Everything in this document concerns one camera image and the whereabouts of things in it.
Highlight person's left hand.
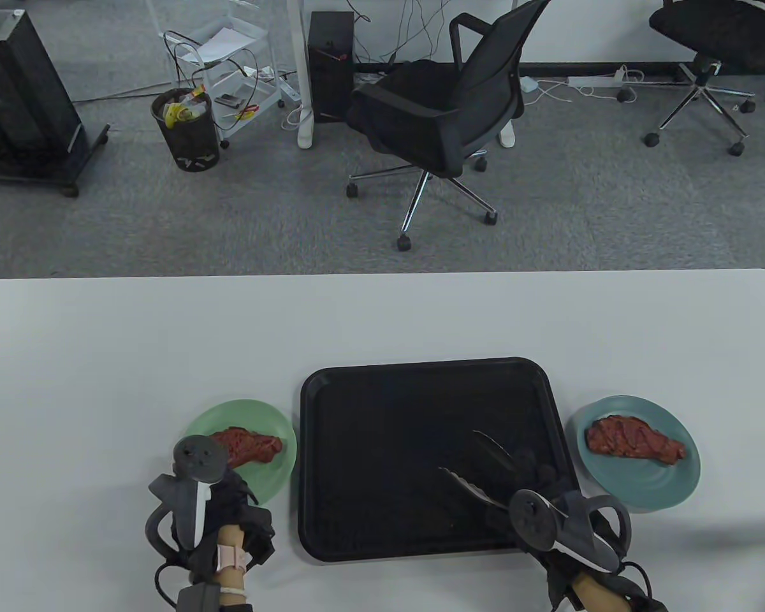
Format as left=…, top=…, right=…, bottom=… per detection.
left=194, top=470, right=276, bottom=569

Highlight person's right hand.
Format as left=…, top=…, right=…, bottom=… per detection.
left=486, top=449, right=604, bottom=609

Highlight red raw steak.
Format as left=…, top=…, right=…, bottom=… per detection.
left=585, top=414, right=687, bottom=466
left=207, top=427, right=284, bottom=468

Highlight red-handled steel kitchen tongs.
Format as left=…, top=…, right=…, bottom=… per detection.
left=438, top=430, right=523, bottom=511

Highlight green plate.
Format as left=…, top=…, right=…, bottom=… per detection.
left=183, top=400, right=298, bottom=506

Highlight blue plate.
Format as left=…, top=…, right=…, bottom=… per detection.
left=574, top=395, right=701, bottom=509

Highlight person's left forearm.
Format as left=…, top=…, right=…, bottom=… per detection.
left=217, top=526, right=252, bottom=597

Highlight person's right forearm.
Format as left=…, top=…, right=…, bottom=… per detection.
left=571, top=571, right=632, bottom=612

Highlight pink wrist watch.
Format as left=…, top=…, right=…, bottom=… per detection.
left=215, top=545, right=251, bottom=573

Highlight grey right hand controller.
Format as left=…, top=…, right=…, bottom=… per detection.
left=509, top=489, right=632, bottom=572

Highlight grey hand controller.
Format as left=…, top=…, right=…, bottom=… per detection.
left=509, top=489, right=632, bottom=572
left=145, top=435, right=230, bottom=565

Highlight grey left hand controller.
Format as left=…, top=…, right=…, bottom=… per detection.
left=145, top=435, right=230, bottom=565

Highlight black plastic tray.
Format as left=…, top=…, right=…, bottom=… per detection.
left=300, top=357, right=584, bottom=563

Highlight black mesh waste bin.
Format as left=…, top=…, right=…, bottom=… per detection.
left=151, top=87, right=221, bottom=172

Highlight black mesh office chair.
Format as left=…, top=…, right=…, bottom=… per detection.
left=346, top=0, right=552, bottom=251

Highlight white power strip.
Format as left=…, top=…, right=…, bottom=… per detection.
left=567, top=70, right=627, bottom=88
left=245, top=64, right=302, bottom=106

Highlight black computer tower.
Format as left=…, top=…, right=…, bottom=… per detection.
left=308, top=10, right=356, bottom=123

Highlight white paper sheet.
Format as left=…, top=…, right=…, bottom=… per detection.
left=194, top=29, right=257, bottom=62

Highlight black cabinet on wheels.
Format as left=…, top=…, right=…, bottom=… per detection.
left=0, top=8, right=111, bottom=197

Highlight white wire cart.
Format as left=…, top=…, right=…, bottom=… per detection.
left=147, top=0, right=286, bottom=149

